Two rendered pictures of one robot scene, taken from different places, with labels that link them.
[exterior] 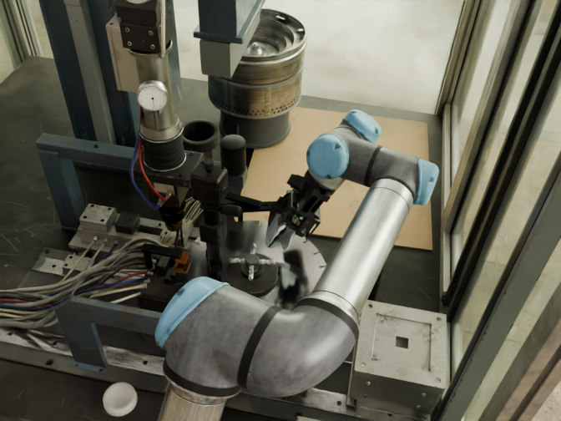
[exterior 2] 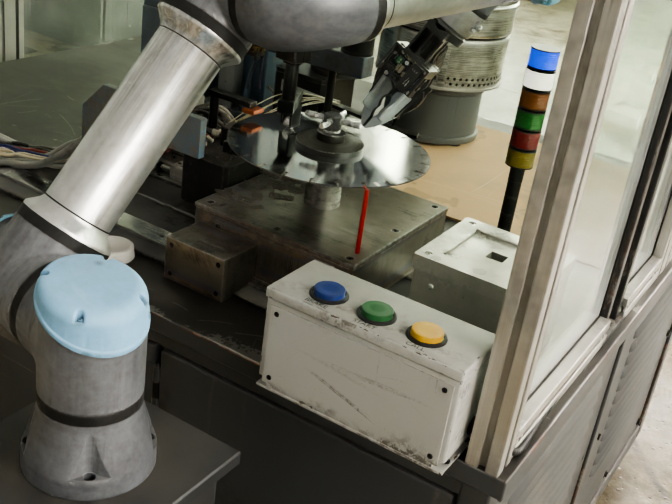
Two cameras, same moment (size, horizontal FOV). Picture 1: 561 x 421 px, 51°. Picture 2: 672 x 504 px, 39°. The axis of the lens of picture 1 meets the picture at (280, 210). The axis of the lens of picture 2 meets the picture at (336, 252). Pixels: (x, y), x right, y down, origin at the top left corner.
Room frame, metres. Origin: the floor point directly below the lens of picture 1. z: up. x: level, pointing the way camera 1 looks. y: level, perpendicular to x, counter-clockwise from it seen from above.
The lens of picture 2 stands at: (-0.57, -0.44, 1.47)
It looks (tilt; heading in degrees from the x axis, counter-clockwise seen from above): 26 degrees down; 19
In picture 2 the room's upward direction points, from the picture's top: 9 degrees clockwise
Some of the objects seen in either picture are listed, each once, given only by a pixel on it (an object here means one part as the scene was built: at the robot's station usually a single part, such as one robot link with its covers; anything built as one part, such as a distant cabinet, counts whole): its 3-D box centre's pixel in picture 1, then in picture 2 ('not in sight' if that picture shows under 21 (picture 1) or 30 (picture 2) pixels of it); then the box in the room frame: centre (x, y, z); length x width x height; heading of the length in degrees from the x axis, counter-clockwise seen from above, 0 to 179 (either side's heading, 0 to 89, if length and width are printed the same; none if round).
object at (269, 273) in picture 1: (252, 271); (330, 138); (0.80, 0.05, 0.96); 0.11 x 0.11 x 0.03
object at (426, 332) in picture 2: not in sight; (426, 336); (0.40, -0.24, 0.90); 0.04 x 0.04 x 0.02
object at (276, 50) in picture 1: (255, 83); (440, 60); (1.59, 0.10, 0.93); 0.31 x 0.31 x 0.36
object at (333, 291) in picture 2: not in sight; (329, 294); (0.43, -0.11, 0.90); 0.04 x 0.04 x 0.02
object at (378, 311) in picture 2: not in sight; (376, 315); (0.42, -0.18, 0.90); 0.04 x 0.04 x 0.02
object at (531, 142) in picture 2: not in sight; (525, 137); (0.89, -0.24, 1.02); 0.05 x 0.04 x 0.03; 170
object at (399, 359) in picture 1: (396, 361); (486, 301); (0.68, -0.27, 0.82); 0.18 x 0.18 x 0.15; 80
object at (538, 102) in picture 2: not in sight; (534, 98); (0.89, -0.24, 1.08); 0.05 x 0.04 x 0.03; 170
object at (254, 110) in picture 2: (166, 260); (233, 115); (0.83, 0.25, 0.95); 0.10 x 0.03 x 0.07; 80
